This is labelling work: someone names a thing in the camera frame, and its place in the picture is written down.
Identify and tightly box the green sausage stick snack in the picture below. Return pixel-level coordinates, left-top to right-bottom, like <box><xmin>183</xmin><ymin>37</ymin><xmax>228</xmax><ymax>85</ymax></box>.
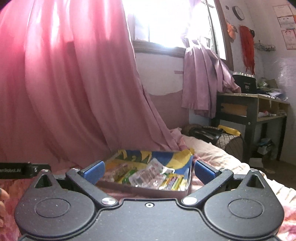
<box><xmin>118</xmin><ymin>168</ymin><xmax>138</xmax><ymax>185</ymax></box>

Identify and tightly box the yellow green wafer bar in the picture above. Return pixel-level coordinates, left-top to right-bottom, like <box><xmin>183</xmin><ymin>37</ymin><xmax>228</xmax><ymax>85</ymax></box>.
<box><xmin>159</xmin><ymin>174</ymin><xmax>184</xmax><ymax>191</ymax></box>

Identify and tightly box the white green vegetable snack pouch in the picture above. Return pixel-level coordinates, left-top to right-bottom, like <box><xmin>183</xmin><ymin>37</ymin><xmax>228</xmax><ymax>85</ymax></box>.
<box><xmin>129</xmin><ymin>158</ymin><xmax>175</xmax><ymax>189</ymax></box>

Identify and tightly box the rice cracker pack red print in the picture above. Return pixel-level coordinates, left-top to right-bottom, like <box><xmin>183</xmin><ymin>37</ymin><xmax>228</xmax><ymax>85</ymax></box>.
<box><xmin>101</xmin><ymin>163</ymin><xmax>129</xmax><ymax>182</ymax></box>

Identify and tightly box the person's left hand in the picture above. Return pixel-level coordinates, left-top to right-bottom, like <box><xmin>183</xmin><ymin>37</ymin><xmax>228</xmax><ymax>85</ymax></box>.
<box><xmin>0</xmin><ymin>188</ymin><xmax>10</xmax><ymax>228</ymax></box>

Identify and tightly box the pink floral bedsheet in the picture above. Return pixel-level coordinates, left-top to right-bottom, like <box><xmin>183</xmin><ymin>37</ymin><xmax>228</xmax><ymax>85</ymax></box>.
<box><xmin>1</xmin><ymin>159</ymin><xmax>295</xmax><ymax>240</ymax></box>

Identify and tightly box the cream pillow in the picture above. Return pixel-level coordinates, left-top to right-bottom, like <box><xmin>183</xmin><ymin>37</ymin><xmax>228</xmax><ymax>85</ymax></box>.
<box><xmin>183</xmin><ymin>135</ymin><xmax>250</xmax><ymax>174</ymax></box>

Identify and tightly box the dark patterned handbag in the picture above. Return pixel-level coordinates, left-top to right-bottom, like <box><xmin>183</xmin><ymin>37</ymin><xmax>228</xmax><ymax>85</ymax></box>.
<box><xmin>181</xmin><ymin>124</ymin><xmax>245</xmax><ymax>161</ymax></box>

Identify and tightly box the shallow grey cardboard box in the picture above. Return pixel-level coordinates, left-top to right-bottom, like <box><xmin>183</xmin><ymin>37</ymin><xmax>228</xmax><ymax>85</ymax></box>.
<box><xmin>97</xmin><ymin>149</ymin><xmax>194</xmax><ymax>199</ymax></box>

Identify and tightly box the dark wooden desk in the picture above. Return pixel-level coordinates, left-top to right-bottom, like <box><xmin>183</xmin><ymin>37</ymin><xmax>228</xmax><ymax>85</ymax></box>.
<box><xmin>211</xmin><ymin>93</ymin><xmax>290</xmax><ymax>163</ymax></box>

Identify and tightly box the pink curtain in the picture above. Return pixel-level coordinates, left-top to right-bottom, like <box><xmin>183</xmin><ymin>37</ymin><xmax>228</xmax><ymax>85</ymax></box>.
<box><xmin>1</xmin><ymin>1</ymin><xmax>180</xmax><ymax>169</ymax></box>

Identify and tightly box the black box on desk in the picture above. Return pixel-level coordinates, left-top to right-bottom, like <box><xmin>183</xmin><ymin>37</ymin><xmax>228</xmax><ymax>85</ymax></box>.
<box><xmin>232</xmin><ymin>72</ymin><xmax>257</xmax><ymax>94</ymax></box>

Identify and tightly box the mauve hanging curtain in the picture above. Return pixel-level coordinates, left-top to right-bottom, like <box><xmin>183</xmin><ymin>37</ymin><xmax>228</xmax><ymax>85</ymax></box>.
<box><xmin>182</xmin><ymin>38</ymin><xmax>241</xmax><ymax>118</ymax></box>

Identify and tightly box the red hanging tassel decoration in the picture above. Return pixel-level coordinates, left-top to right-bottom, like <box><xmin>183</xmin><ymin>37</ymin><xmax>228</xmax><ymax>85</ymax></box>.
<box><xmin>239</xmin><ymin>25</ymin><xmax>255</xmax><ymax>75</ymax></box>

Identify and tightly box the wire wall shelf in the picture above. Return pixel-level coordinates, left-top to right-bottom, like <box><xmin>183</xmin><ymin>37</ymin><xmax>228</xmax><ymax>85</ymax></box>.
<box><xmin>254</xmin><ymin>42</ymin><xmax>276</xmax><ymax>52</ymax></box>

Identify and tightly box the orange wall ornament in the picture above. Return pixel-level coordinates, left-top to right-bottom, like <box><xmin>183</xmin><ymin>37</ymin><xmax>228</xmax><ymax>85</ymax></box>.
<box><xmin>226</xmin><ymin>22</ymin><xmax>238</xmax><ymax>43</ymax></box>

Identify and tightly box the round wall clock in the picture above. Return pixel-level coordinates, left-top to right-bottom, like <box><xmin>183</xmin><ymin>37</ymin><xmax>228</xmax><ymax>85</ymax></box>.
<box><xmin>232</xmin><ymin>6</ymin><xmax>245</xmax><ymax>21</ymax></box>

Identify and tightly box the wall paper poster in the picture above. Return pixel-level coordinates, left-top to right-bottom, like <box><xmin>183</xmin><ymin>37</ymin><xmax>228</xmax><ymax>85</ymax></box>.
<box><xmin>273</xmin><ymin>4</ymin><xmax>295</xmax><ymax>50</ymax></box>

